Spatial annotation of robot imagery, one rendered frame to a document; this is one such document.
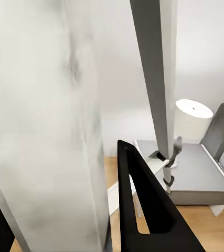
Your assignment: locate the camera tripod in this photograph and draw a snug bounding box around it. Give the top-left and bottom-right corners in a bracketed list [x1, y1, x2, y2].
[0, 0, 178, 252]

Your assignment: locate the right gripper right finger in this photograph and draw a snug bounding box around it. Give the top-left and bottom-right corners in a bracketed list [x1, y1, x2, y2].
[117, 140, 206, 252]

